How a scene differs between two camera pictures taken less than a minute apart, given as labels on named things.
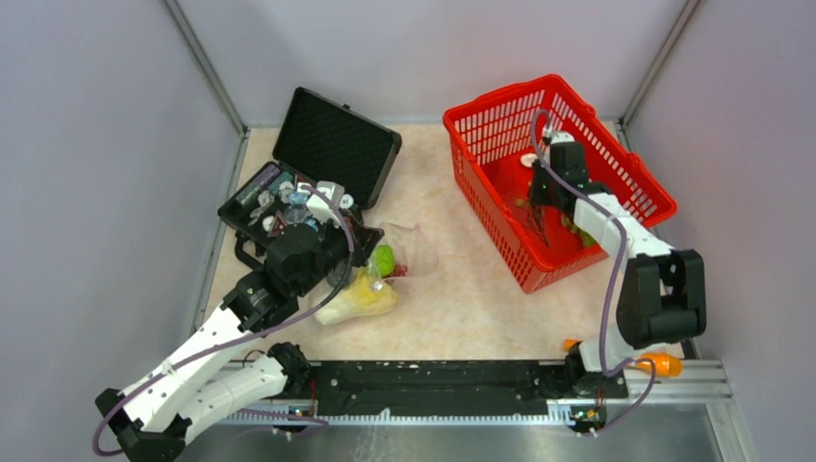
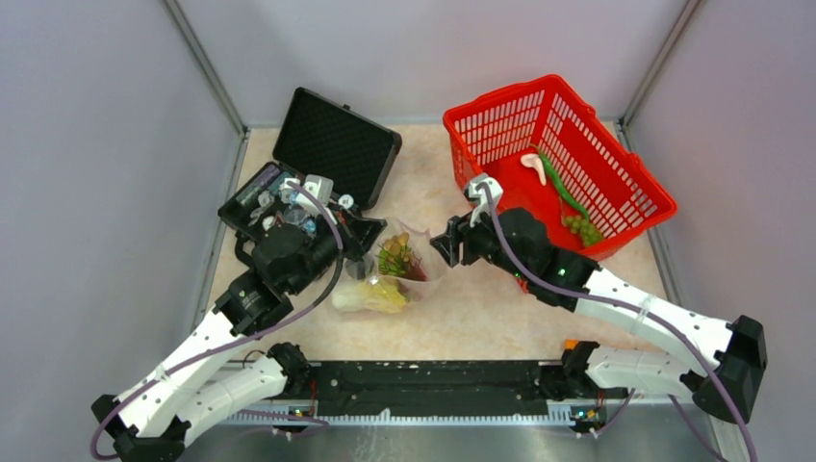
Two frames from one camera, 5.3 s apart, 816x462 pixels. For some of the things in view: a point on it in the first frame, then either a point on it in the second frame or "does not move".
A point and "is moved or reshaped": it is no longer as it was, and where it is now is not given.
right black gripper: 536,196 -> 460,230
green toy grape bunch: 574,229 does not move
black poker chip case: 329,163 does not move
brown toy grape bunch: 536,218 is moved or reshaped
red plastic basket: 493,143 does not move
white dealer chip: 346,201 does not move
